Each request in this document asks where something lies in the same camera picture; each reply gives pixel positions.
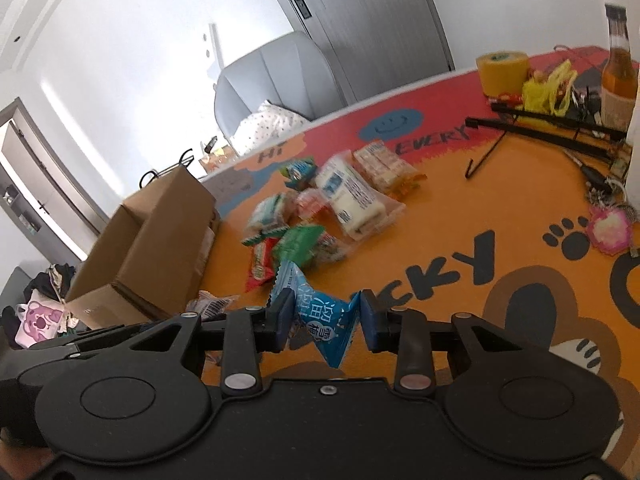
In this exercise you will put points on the pile of dark clothes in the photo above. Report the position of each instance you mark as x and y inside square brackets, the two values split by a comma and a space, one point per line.
[52, 280]

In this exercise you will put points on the black metal folding rack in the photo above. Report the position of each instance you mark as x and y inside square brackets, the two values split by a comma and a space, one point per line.
[540, 132]

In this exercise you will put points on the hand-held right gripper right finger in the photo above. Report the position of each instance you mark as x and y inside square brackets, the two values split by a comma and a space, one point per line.
[370, 320]

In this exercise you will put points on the white dotted pillow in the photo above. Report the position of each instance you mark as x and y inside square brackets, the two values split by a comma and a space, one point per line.
[265, 125]

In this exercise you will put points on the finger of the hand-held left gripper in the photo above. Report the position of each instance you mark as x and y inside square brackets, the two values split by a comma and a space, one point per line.
[90, 340]

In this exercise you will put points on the red snack packet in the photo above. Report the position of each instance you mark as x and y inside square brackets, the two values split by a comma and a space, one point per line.
[261, 265]

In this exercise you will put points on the yellow mesh bag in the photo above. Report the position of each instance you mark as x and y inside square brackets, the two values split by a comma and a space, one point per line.
[537, 92]

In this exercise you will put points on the grey sofa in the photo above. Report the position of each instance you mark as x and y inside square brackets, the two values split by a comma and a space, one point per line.
[10, 285]

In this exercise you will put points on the small cardboard box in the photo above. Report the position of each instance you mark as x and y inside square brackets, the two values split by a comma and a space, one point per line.
[150, 240]

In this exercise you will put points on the green and white snack packet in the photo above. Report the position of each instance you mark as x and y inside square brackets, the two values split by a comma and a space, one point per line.
[270, 215]

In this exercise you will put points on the green and blue small packet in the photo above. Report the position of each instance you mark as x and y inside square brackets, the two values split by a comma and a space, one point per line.
[297, 171]

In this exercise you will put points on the tan wafer biscuit packet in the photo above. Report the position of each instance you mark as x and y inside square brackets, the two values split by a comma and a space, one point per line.
[385, 165]

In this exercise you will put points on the colourful printed table mat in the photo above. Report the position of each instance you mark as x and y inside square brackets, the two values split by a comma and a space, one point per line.
[450, 220]

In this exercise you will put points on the grey armchair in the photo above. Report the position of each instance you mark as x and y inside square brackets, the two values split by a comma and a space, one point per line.
[280, 70]

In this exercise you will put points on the pink snack packet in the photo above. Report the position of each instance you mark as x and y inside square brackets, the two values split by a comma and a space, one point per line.
[312, 204]

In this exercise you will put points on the grey door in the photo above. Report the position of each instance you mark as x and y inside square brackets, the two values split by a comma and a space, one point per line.
[380, 25]

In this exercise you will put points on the brown framed cabinet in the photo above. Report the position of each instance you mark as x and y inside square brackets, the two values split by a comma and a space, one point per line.
[45, 185]

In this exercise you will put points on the clear barcode snack packet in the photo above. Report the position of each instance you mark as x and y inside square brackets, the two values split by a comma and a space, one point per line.
[215, 305]

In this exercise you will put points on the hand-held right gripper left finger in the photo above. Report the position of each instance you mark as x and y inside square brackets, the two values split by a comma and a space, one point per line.
[281, 312]

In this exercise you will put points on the amber glass bottle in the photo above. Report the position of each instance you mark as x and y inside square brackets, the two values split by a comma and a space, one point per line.
[617, 85]

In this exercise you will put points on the yellow tape roll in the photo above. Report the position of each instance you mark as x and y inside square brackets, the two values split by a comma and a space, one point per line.
[500, 75]

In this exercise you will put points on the blue triangular snack packet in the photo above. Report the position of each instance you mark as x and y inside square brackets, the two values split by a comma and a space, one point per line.
[320, 320]

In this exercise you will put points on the pink printed plastic bag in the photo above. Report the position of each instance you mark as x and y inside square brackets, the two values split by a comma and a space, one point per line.
[40, 325]

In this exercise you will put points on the large white bread packet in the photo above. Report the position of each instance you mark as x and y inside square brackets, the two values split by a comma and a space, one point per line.
[350, 195]

